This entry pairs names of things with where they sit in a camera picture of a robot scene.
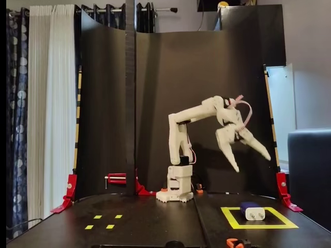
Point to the yellow ball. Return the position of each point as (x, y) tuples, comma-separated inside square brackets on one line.
[(223, 4)]

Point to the silver curtain rod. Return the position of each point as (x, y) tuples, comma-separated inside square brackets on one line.
[(163, 10)]

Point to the white pleated curtain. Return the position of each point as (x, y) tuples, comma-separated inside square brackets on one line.
[(51, 103)]

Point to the orange and black spring clamp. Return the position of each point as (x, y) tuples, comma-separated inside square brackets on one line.
[(232, 242)]

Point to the yellow tape square outline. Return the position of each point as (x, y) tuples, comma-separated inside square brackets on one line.
[(258, 226)]

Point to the blue and white charger block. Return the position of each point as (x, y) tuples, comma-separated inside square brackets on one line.
[(254, 215)]

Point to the black backdrop sheet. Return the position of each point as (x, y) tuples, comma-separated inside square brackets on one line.
[(181, 64)]

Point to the white cabinet door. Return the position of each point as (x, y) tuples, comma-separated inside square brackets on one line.
[(282, 103)]

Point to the red corner clamp bracket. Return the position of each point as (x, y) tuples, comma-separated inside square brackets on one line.
[(71, 186), (282, 186)]

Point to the white fixed gripper finger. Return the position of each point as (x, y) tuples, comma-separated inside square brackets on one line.
[(226, 140)]

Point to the red screw clamp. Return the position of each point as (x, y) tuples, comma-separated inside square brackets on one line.
[(116, 179)]

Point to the red pole foot bracket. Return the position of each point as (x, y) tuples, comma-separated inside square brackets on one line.
[(142, 190)]

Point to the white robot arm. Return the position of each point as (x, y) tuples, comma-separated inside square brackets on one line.
[(178, 134)]

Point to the dark grommet curtain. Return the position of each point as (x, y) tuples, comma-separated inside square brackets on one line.
[(144, 20)]

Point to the black upright pole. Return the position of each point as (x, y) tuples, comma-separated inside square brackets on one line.
[(130, 103)]

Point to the white moving gripper finger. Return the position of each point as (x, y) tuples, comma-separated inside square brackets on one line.
[(254, 146)]

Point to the yellow black striped stick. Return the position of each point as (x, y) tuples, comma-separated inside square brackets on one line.
[(78, 111), (271, 116)]

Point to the dark blue patterned curtain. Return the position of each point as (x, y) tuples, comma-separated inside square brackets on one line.
[(16, 103)]

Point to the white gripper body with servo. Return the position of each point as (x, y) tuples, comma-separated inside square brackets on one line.
[(227, 136)]

